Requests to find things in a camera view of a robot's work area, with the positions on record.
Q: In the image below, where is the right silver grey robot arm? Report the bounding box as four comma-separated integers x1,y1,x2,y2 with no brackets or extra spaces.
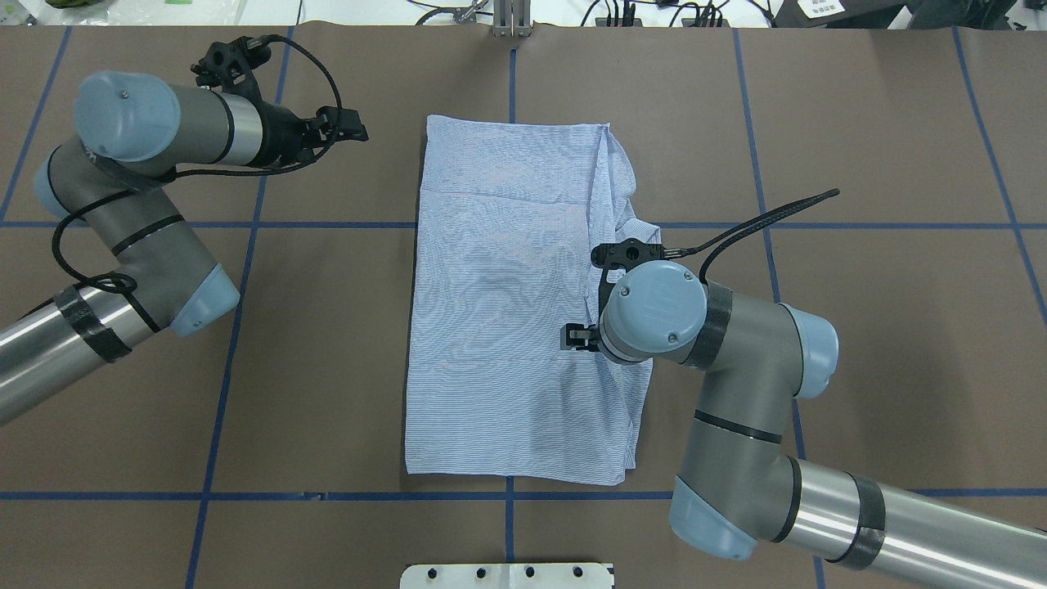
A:
562,247,1046,588

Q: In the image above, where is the light blue striped shirt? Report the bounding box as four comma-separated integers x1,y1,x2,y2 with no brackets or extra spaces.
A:
404,115,662,486

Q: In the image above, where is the grey aluminium frame post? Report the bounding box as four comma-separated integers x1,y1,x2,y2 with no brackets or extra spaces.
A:
489,0,533,38

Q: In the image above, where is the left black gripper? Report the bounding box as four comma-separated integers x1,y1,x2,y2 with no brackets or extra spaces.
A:
259,103,369,169

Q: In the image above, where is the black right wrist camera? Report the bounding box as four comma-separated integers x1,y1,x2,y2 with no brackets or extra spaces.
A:
591,237,665,272

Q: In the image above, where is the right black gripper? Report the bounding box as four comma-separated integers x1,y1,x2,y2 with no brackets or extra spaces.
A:
559,271,612,352

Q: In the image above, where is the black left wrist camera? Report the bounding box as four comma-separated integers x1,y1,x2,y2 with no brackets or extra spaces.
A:
190,36,272,91

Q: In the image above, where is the green object at edge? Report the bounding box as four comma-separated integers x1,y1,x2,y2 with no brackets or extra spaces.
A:
45,0,101,10

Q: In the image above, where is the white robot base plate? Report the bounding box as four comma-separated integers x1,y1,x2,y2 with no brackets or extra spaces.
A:
399,562,616,588

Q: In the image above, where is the black cable bundle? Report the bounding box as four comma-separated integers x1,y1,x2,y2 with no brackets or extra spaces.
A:
407,0,778,29

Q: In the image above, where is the dark grey device with label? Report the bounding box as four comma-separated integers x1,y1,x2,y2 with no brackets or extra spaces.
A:
773,1,908,29

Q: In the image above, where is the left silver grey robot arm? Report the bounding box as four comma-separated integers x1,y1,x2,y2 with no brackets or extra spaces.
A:
1,65,369,424

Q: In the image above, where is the black braided right cable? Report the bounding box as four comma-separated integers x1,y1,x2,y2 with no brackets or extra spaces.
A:
654,188,842,287

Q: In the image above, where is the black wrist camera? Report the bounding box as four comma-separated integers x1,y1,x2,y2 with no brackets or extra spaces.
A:
190,36,272,91
591,237,665,272

